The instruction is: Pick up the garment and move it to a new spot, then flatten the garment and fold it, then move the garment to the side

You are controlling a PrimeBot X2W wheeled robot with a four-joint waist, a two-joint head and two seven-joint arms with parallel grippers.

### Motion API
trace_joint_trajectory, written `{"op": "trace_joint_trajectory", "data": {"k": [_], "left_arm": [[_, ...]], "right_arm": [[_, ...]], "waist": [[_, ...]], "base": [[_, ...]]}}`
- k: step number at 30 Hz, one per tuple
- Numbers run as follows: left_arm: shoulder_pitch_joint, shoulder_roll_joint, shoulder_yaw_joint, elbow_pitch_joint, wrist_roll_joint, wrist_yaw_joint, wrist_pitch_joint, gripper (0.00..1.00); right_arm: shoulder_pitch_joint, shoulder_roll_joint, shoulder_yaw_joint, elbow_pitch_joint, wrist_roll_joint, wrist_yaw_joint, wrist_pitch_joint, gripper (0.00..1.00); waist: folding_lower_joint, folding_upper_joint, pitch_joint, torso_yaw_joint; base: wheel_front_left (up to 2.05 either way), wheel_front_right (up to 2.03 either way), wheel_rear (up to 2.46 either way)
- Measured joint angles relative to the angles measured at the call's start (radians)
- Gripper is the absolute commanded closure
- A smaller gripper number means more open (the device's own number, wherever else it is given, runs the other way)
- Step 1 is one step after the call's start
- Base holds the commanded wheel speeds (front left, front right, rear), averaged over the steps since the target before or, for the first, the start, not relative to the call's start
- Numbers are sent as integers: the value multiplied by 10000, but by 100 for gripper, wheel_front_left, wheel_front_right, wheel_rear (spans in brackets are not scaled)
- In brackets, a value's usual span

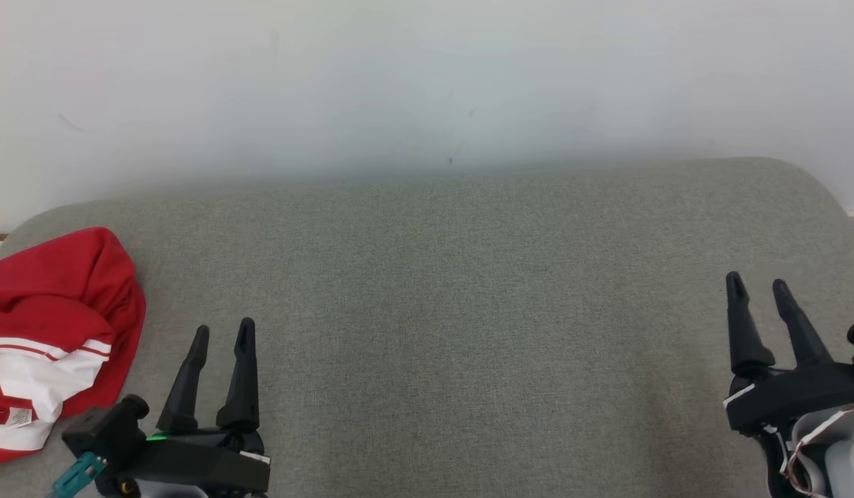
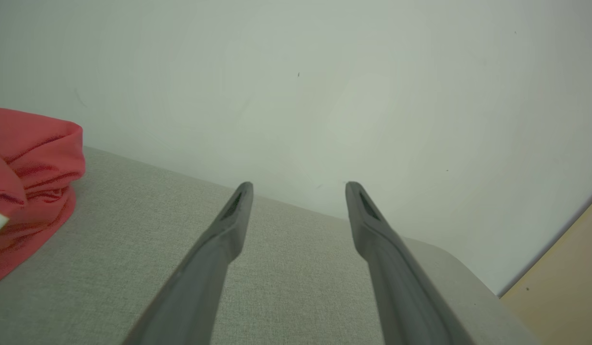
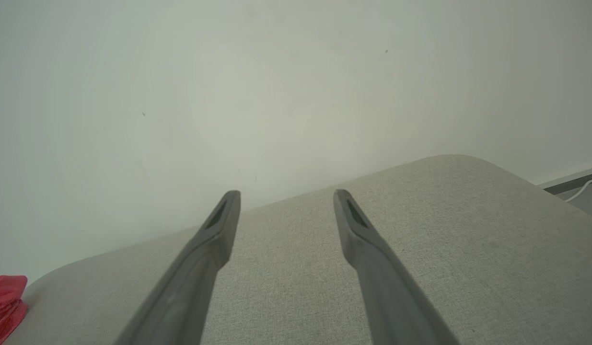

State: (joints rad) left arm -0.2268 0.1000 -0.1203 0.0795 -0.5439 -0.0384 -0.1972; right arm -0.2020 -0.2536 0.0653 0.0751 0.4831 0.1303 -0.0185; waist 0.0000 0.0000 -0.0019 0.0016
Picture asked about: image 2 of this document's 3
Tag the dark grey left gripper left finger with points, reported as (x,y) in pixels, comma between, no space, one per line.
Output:
(200,287)

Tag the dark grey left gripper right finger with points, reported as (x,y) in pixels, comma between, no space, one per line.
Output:
(401,297)

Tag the red shorts with white stripe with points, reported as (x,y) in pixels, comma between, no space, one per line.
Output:
(32,158)

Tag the dark grey baseboard strip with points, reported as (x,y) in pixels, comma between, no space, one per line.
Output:
(549,244)

